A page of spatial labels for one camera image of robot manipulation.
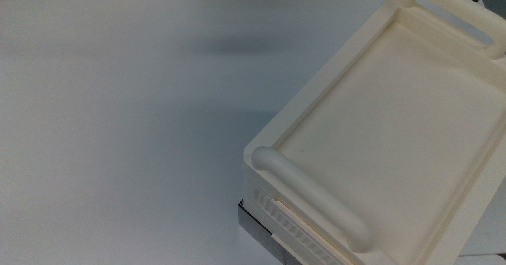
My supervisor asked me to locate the dark brown drawer unit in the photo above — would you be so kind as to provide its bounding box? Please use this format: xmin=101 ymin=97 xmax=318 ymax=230
xmin=237 ymin=200 xmax=306 ymax=265

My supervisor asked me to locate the cream plastic cabinet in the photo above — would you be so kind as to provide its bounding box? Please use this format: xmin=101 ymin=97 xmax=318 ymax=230
xmin=242 ymin=0 xmax=506 ymax=265

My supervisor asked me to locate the cream cabinet top handle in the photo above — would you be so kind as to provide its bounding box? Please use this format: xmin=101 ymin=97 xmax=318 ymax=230
xmin=251 ymin=146 xmax=374 ymax=254
xmin=401 ymin=0 xmax=506 ymax=60

